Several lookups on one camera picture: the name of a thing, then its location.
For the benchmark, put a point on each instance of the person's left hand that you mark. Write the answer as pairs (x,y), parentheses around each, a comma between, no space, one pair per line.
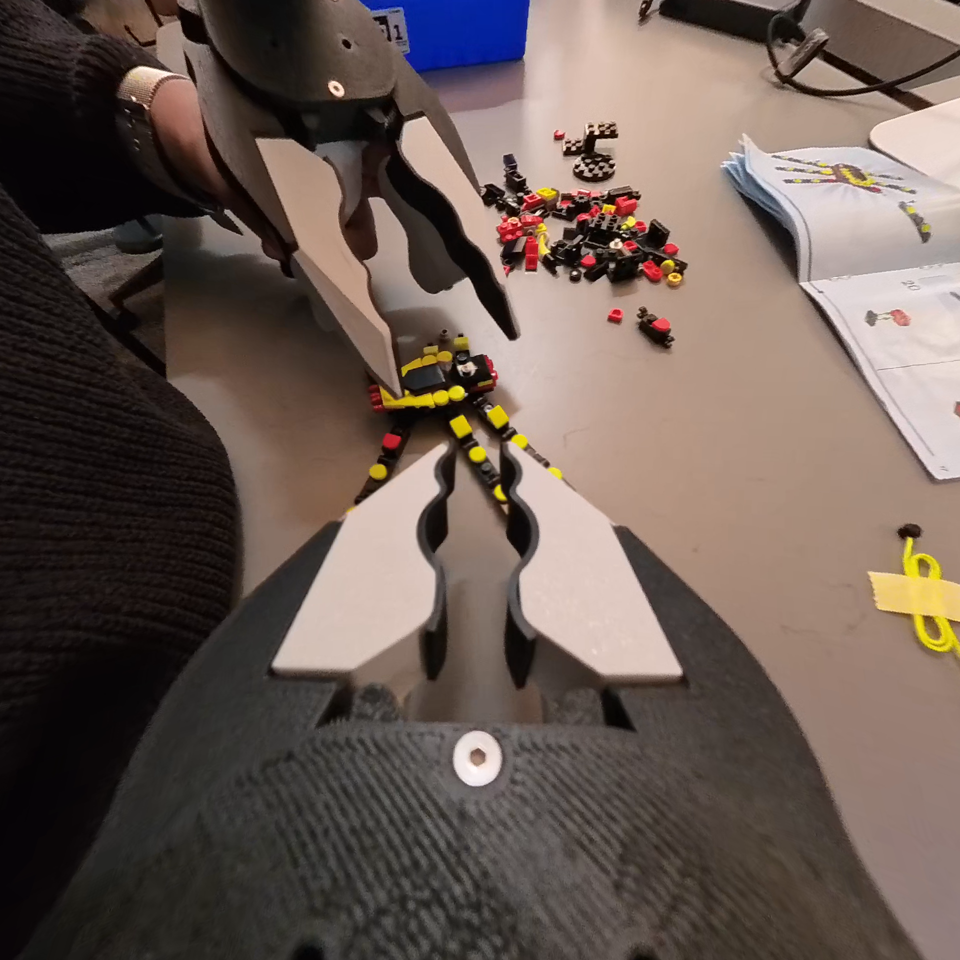
(187,142)

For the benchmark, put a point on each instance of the yellow black lego spider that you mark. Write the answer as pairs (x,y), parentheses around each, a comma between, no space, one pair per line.
(431,375)

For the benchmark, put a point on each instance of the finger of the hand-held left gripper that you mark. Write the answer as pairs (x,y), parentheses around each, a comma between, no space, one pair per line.
(322,255)
(439,165)

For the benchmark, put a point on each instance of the yellow tape strip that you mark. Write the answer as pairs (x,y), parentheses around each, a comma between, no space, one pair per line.
(900,592)

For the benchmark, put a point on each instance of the beige wristwatch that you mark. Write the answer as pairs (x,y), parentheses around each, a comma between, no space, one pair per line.
(146,82)

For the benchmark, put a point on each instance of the person's left forearm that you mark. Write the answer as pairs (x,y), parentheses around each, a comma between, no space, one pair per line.
(52,112)

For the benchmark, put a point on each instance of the lego instruction booklet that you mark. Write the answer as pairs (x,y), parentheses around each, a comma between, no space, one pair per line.
(862,225)

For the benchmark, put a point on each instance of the small black red lego assembly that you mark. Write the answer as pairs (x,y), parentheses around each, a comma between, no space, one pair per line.
(658,326)

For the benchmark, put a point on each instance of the blue plastic bin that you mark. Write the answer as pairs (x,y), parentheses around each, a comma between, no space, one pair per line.
(465,30)

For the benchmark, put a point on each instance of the white monitor stand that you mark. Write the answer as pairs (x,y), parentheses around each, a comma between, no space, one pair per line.
(922,142)

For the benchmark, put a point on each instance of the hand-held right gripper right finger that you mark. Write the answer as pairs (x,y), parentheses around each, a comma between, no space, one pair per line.
(585,600)

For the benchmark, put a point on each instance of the pile of loose lego pieces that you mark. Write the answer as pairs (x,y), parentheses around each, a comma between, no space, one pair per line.
(592,232)

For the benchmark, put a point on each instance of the black lego stand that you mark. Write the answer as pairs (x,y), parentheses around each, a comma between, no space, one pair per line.
(596,161)

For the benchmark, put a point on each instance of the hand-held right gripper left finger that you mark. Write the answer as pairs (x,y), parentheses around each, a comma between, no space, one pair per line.
(360,592)

